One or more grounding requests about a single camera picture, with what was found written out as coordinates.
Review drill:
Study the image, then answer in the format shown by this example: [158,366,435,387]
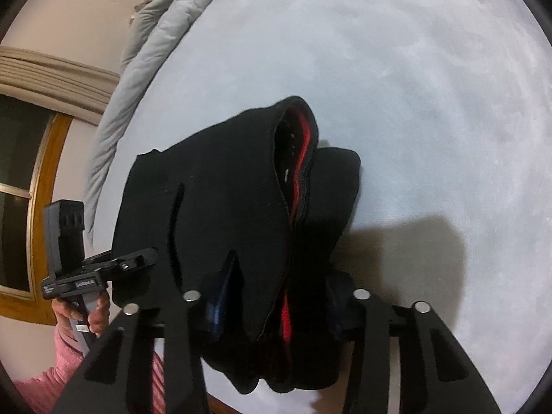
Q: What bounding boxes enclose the beige curtain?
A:
[0,45,120,127]

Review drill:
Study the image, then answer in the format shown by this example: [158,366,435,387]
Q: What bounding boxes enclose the wooden window frame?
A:
[0,95,73,326]

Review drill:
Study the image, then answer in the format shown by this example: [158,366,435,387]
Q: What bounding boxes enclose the bed with white sheet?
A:
[84,0,552,414]

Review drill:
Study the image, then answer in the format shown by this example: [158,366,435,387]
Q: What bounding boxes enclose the grey quilted duvet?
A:
[82,0,243,210]

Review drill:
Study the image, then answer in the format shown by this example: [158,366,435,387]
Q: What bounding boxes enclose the person's left hand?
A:
[52,300,113,354]

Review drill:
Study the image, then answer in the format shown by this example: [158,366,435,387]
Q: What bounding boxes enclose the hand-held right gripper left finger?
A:
[52,254,243,414]

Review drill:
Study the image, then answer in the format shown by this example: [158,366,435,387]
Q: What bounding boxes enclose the person's pink-sleeved left forearm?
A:
[13,325,87,414]

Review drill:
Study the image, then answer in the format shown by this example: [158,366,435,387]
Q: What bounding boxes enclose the black pants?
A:
[111,96,362,395]

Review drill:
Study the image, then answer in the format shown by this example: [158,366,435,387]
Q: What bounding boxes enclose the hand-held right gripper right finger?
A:
[328,289,502,414]

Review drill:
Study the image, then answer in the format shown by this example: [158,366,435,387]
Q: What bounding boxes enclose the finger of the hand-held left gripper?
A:
[113,247,158,275]

